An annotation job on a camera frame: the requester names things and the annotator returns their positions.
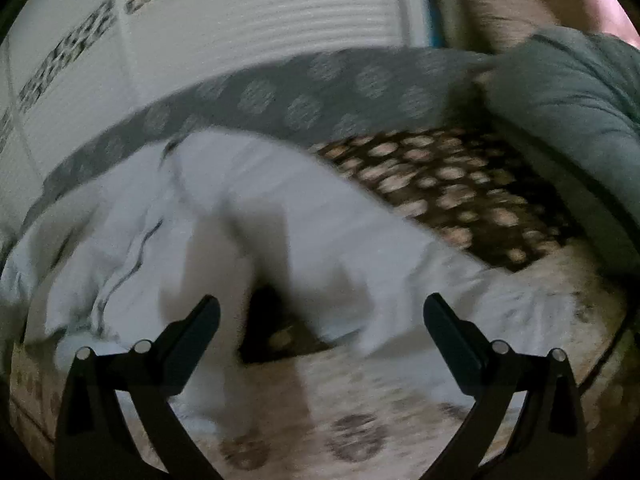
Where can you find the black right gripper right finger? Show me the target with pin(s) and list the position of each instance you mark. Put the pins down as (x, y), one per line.
(549, 438)

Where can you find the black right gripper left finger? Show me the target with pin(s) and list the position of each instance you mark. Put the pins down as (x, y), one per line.
(92, 439)

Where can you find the light blue puffer jacket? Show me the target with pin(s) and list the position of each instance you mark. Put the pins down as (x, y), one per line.
(119, 258)

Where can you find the brown floral blanket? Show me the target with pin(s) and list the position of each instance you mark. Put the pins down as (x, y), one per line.
(450, 185)

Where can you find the teal green quilt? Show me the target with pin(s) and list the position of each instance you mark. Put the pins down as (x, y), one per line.
(569, 101)

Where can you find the grey patterned headboard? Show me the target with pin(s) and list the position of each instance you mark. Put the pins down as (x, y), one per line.
(307, 99)

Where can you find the beige fluffy blanket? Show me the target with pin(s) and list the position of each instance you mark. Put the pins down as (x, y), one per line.
(493, 26)

